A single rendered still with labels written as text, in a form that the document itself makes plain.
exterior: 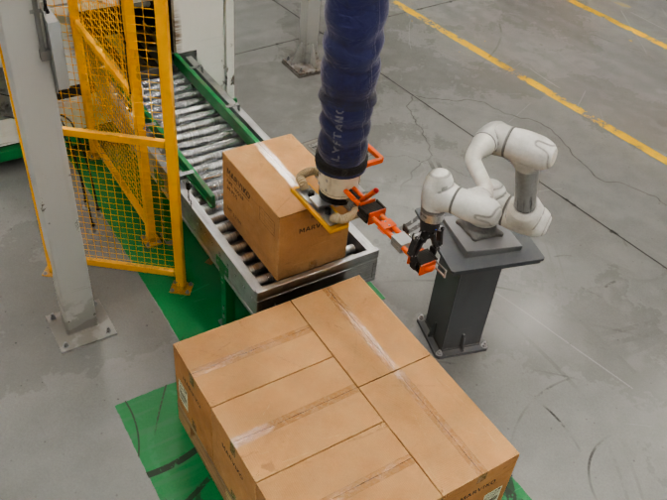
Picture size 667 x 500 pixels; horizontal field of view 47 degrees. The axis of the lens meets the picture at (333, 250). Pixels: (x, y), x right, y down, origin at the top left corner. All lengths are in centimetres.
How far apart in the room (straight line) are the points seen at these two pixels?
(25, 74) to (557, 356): 305
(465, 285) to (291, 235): 95
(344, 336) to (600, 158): 328
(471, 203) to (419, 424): 103
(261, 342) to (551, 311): 195
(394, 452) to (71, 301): 191
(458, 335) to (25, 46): 255
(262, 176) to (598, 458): 216
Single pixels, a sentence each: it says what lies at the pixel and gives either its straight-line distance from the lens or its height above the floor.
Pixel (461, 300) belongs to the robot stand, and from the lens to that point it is 401.
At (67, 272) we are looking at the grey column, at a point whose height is 45.
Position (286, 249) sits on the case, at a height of 74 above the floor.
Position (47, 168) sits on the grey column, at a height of 108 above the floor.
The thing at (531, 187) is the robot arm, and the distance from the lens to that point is 341.
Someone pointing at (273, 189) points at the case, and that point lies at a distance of 365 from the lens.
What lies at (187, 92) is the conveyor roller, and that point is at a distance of 522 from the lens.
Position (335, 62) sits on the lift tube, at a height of 179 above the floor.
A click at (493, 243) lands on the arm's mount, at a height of 78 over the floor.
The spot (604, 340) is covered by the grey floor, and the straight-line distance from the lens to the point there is 466.
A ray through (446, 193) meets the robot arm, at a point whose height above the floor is 155.
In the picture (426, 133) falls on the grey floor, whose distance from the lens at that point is 603.
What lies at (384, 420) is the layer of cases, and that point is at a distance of 324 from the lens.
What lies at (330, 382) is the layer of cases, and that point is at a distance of 333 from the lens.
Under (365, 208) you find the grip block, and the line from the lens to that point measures 315.
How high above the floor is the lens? 312
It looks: 41 degrees down
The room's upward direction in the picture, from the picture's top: 6 degrees clockwise
